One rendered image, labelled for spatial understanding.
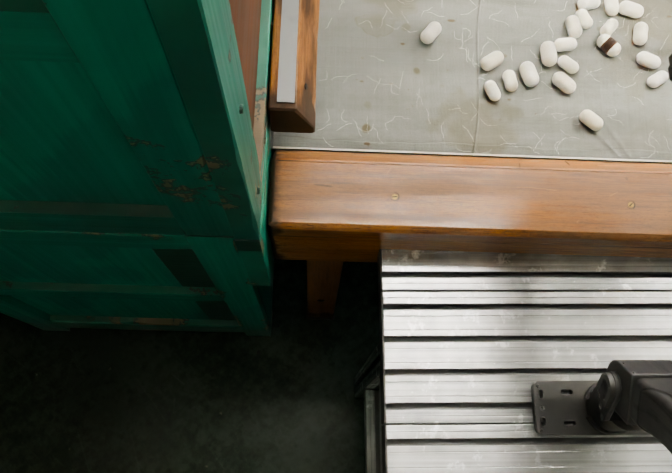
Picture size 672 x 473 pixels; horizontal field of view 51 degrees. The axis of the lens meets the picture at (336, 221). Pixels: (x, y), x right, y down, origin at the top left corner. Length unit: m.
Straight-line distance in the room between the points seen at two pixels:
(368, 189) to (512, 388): 0.33
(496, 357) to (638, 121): 0.39
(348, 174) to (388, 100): 0.14
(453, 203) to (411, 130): 0.13
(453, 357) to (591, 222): 0.26
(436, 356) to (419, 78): 0.39
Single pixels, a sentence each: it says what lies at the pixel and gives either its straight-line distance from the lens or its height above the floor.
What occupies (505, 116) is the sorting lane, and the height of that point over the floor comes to 0.74.
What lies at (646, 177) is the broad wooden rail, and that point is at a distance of 1.05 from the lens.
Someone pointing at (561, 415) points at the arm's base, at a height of 0.68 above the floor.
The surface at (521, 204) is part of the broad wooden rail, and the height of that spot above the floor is 0.76.
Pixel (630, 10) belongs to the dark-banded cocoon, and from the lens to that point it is 1.17.
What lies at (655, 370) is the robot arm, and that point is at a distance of 0.92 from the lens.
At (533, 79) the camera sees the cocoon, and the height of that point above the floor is 0.76.
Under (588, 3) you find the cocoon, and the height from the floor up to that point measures 0.76.
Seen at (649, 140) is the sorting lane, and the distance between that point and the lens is 1.10.
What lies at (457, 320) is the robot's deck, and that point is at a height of 0.67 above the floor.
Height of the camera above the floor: 1.65
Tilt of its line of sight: 73 degrees down
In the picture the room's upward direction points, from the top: 7 degrees clockwise
